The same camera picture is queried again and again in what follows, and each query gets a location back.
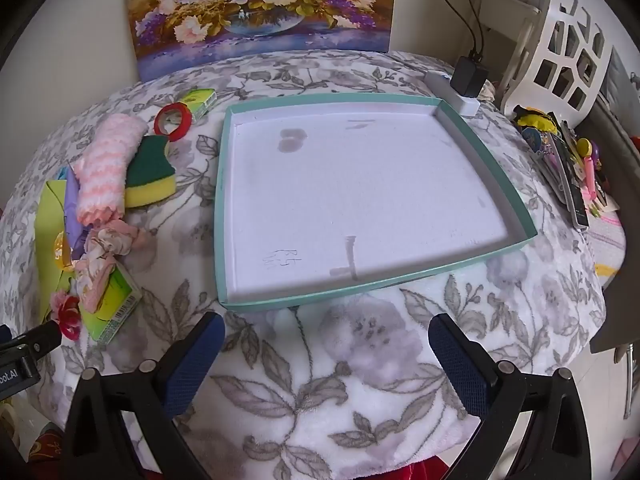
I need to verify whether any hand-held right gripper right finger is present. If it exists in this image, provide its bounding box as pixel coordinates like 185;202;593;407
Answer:
428;313;593;480

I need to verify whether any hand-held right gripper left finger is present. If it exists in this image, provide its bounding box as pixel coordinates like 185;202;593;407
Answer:
60;311;227;480

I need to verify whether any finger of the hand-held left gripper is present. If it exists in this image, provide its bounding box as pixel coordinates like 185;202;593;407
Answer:
20;320;63;358

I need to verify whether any red flower hair tie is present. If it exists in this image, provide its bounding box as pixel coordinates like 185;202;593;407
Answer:
50;292;83;341

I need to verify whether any green tissue pack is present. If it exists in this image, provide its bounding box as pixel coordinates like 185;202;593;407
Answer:
178;88;217;121
82;265;142;346

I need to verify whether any green cloth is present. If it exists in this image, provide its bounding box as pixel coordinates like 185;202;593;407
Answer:
35;180;76;321

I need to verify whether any pink floral scrunchie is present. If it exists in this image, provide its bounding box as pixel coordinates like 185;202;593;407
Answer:
75;220;146;313

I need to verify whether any purple cartoon packet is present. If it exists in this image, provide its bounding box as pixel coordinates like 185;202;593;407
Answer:
62;165;93;256

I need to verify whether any pink striped towel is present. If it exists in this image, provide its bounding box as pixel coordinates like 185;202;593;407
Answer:
77;114;149;228

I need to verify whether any green and yellow sponge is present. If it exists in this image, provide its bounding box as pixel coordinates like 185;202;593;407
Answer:
124;135;177;209

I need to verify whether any teal shallow tray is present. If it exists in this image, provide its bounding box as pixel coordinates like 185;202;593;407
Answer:
214;92;538;312

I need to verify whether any red tape roll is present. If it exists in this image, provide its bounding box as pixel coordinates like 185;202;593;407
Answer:
153;102;193;140

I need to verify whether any red patterned cloth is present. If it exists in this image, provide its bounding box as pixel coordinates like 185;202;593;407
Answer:
390;455;451;480

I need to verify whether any pink toy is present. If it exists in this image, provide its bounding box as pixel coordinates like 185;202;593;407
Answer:
577;139;602;203

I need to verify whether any yellow plush toy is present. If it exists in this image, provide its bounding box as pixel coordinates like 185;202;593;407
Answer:
515;106;558;133

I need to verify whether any white power strip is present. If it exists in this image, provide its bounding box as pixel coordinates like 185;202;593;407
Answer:
425;71;481;117

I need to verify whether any black charger adapter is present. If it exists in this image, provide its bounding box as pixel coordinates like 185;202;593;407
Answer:
451;55;488;98

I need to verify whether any flower painting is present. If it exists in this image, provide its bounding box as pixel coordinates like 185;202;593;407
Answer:
123;0;399;82

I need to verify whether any black cable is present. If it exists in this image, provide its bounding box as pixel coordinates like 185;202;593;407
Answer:
429;0;483;61

